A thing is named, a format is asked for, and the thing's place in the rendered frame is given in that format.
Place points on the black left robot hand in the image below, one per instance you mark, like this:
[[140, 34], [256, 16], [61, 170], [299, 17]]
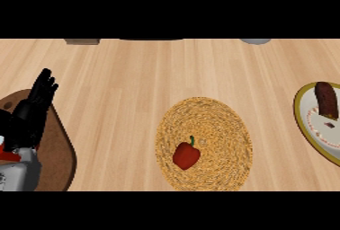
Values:
[[33, 110]]

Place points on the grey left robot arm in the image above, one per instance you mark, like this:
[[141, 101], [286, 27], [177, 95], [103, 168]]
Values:
[[18, 170]]

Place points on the round woven straw placemat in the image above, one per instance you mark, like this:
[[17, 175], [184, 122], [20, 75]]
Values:
[[216, 125]]

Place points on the white bowl with gold rim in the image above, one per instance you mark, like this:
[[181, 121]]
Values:
[[317, 131]]

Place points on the brown wooden cutting board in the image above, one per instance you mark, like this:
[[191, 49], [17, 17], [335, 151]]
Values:
[[55, 155]]

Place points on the red object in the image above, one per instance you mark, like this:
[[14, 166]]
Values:
[[9, 155]]

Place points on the tan box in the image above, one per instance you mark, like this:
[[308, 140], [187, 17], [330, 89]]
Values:
[[83, 41]]

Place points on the red bell pepper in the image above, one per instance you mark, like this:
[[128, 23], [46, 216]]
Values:
[[185, 155]]

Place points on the grey round object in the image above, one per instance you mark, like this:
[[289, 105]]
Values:
[[256, 41]]

